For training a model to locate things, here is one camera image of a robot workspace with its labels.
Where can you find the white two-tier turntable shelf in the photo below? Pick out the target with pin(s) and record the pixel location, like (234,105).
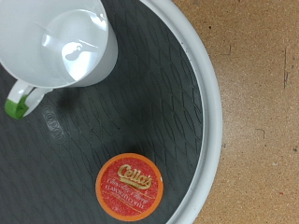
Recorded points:
(149,93)

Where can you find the orange red coffee pod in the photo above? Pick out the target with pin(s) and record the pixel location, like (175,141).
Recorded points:
(129,186)

